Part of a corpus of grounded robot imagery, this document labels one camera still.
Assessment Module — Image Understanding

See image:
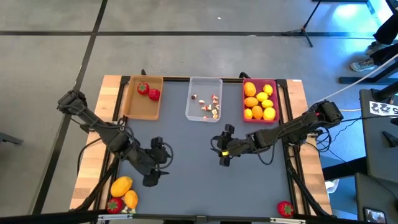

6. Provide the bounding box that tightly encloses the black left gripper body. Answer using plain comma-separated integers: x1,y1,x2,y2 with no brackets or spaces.
133,149,170,175

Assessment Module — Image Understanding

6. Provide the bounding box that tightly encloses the large orange toy mango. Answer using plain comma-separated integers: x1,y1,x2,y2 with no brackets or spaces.
243,81,257,97
110,175,134,198

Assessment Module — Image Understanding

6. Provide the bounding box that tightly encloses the orange toy citrus fruit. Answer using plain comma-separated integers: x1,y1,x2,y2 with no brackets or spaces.
124,189,140,210
252,105,264,120
244,96,259,108

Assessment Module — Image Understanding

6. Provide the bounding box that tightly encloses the large yellow toy lemon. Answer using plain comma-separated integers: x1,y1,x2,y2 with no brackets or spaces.
262,106,277,121

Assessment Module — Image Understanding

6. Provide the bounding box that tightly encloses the dark grey table mat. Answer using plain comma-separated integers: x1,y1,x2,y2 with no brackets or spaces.
116,81,295,217

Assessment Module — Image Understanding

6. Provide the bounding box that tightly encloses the brown plastic basket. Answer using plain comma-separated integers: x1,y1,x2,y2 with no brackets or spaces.
123,75,164,121

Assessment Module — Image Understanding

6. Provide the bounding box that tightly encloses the white floor object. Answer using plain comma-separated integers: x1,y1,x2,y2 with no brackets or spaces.
325,179,340,191

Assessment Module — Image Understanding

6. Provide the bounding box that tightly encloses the white floor cable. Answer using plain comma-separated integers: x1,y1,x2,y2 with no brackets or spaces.
323,54,398,112

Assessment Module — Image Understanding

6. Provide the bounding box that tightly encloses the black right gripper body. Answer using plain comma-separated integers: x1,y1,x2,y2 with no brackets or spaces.
220,135,254,157

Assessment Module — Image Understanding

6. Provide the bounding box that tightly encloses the magenta plastic basket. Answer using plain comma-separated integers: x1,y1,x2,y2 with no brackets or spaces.
241,77,280,124

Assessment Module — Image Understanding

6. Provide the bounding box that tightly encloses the person's leg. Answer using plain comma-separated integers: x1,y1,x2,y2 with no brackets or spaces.
369,42,398,66
374,14,398,46

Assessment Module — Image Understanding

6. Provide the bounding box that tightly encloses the silver metal bracket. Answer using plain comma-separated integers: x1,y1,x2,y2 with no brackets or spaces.
269,217,307,224
97,213,125,222

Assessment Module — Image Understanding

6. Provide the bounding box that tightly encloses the phone with lit screen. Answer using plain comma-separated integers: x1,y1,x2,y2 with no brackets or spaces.
363,207,387,224

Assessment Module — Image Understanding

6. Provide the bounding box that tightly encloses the grey floor object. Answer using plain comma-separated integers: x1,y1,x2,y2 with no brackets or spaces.
0,132,24,146

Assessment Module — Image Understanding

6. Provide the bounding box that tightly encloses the person's shoe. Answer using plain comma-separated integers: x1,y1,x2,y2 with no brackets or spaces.
349,58,379,73
365,40,385,55

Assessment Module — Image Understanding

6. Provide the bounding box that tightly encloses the black tripod stand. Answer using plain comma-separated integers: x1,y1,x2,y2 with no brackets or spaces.
281,0,324,48

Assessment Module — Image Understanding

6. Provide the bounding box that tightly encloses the black cabinet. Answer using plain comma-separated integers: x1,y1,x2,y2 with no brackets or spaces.
359,88,398,184

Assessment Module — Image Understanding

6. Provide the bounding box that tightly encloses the clear plastic bin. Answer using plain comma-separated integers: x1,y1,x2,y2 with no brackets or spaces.
185,76,224,123

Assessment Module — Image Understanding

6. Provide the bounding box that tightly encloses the white numbered tag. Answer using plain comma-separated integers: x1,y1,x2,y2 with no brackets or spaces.
369,100,398,116

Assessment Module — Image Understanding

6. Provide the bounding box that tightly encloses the black floor stand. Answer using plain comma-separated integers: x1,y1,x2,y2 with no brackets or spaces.
338,60,398,85

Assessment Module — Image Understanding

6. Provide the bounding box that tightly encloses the black crossbar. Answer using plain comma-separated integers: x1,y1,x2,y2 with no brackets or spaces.
0,210,398,224

